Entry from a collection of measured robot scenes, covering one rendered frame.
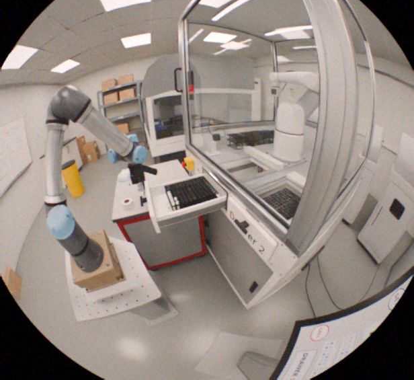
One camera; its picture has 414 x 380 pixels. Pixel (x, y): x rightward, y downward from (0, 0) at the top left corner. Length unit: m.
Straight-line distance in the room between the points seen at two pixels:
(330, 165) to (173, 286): 1.37
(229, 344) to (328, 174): 1.22
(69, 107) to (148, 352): 1.52
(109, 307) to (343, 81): 0.89
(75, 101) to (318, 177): 0.65
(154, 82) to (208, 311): 1.92
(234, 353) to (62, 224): 1.25
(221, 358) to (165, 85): 2.22
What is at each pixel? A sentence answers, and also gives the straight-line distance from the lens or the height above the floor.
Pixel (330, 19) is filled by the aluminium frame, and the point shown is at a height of 1.52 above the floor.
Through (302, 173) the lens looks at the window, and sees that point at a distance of 0.38.
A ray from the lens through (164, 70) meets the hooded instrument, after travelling 1.45.
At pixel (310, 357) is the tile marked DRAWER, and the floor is 1.01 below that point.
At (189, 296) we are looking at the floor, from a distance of 1.38.
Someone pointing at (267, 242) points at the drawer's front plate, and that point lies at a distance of 0.52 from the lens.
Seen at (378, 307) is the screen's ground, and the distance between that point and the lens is 0.36.
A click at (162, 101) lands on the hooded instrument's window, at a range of 1.44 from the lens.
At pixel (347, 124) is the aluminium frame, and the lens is 0.30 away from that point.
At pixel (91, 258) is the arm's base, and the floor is 0.92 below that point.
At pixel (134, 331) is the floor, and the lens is 1.47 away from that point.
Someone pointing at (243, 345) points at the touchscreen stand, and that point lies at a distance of 1.31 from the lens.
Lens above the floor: 1.32
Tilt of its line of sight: 29 degrees down
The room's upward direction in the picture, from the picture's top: 3 degrees counter-clockwise
